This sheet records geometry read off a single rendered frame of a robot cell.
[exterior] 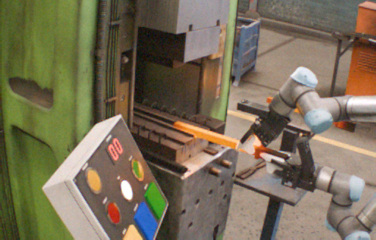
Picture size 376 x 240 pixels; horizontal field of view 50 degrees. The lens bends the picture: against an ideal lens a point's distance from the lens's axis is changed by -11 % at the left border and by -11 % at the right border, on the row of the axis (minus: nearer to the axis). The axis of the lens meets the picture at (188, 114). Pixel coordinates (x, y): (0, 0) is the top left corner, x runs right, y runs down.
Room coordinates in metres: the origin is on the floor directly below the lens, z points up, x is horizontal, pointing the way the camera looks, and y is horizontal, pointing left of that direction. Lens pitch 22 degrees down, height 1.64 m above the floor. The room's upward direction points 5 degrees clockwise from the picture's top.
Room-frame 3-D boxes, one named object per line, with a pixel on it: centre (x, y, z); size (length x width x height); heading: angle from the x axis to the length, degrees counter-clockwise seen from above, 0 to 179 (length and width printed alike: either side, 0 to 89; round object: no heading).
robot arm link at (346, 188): (1.11, -0.51, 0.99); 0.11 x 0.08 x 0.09; 58
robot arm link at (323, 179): (1.15, -0.44, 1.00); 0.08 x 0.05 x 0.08; 148
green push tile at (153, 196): (0.95, 0.07, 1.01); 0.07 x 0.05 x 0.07; 172
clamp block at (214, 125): (1.57, -0.07, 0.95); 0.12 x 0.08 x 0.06; 57
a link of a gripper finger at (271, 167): (1.23, -0.27, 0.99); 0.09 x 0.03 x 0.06; 61
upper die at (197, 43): (1.50, 0.15, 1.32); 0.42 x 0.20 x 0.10; 57
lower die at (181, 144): (1.50, 0.15, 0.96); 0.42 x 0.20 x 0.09; 57
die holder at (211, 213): (1.55, 0.13, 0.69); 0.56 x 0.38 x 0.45; 57
